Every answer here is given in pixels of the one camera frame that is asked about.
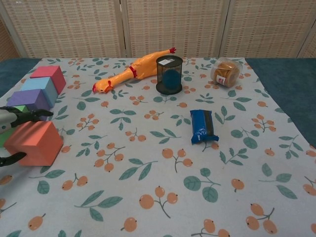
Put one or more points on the pink foam cube block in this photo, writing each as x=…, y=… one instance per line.
x=47, y=74

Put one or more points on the light blue foam cube block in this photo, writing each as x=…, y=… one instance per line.
x=37, y=85

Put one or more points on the purple foam cube block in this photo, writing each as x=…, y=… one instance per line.
x=26, y=98

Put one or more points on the floral print tablecloth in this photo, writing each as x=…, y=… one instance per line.
x=158, y=160

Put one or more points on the blue cookie package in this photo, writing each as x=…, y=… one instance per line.
x=198, y=126

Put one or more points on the clear plastic cookie jar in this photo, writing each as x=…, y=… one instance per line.
x=225, y=72

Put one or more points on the yellow rubber chicken toy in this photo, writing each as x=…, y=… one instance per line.
x=143, y=66

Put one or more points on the orange foam cube block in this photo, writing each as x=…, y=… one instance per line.
x=37, y=145

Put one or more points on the green foam cube block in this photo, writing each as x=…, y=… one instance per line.
x=3, y=140

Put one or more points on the woven bamboo folding screen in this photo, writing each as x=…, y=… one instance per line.
x=172, y=27

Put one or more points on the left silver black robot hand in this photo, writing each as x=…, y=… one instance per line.
x=6, y=121

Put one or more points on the black mesh cylinder container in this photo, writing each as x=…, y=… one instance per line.
x=170, y=63

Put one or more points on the blue ball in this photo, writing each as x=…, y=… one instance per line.
x=169, y=77

